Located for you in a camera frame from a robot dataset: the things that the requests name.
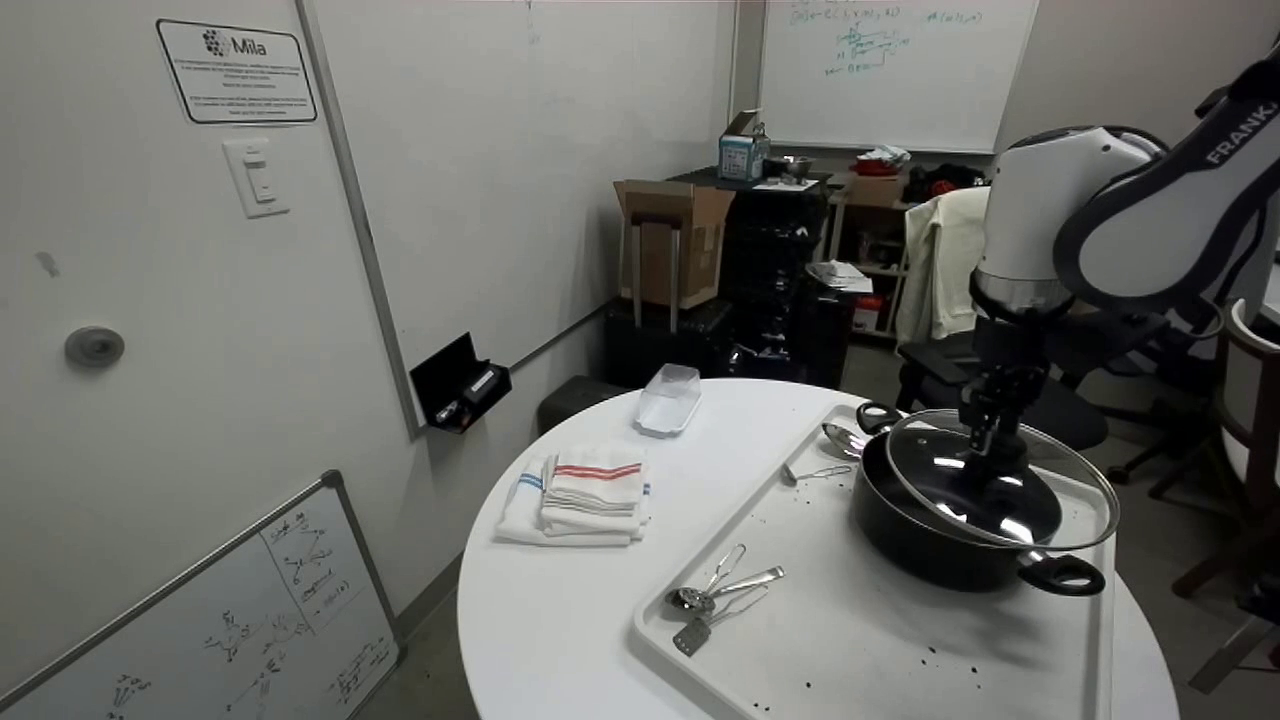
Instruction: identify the black eraser holder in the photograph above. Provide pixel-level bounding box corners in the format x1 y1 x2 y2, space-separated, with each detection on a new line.
407 332 516 437

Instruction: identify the small whiteboard leaning on wall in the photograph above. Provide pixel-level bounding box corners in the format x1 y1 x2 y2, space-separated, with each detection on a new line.
0 469 404 720

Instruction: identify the beige jacket on chair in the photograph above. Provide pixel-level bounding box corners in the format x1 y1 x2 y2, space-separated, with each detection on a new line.
893 184 996 353

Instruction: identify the brown cardboard box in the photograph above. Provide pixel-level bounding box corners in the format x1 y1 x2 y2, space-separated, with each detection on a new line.
613 177 741 317

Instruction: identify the large metal serving spoon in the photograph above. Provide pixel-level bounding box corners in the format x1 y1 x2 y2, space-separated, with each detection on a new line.
817 419 871 464

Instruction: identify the wooden shelf with items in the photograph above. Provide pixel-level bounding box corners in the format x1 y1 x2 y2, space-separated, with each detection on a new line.
828 140 924 341

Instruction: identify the glass lid with black knob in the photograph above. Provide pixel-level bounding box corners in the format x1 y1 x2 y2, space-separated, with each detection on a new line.
878 416 1119 555

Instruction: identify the blue small box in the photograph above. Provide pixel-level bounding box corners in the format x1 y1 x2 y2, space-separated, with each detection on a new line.
714 107 772 189

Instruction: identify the white plastic tray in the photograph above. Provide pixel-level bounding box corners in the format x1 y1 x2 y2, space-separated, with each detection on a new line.
626 395 1119 720

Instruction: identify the white wall sign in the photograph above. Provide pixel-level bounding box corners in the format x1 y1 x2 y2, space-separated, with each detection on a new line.
151 17 325 128

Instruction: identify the black box cabinet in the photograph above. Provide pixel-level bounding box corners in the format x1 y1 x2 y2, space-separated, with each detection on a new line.
714 170 837 389

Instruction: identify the round grey wall knob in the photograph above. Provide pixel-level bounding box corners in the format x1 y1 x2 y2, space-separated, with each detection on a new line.
61 319 133 374

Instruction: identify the large wall whiteboard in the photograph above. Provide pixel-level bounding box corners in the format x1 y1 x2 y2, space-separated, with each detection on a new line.
292 0 745 441

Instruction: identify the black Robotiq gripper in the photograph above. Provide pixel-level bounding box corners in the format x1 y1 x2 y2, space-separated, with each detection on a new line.
955 294 1070 473

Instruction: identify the clear plastic container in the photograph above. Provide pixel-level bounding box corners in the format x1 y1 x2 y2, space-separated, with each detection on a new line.
633 359 702 441

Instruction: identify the folded white striped cloth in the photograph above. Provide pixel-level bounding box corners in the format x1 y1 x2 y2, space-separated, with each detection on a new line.
492 453 657 550

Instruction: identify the white light switch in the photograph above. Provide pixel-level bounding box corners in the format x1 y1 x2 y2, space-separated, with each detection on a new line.
219 135 292 224

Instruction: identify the whiteboard with green writing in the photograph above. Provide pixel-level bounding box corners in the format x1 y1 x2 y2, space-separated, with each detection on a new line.
756 0 1042 160

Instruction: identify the black pot with two handles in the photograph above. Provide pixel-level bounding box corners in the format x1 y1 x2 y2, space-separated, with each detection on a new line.
852 395 1112 598

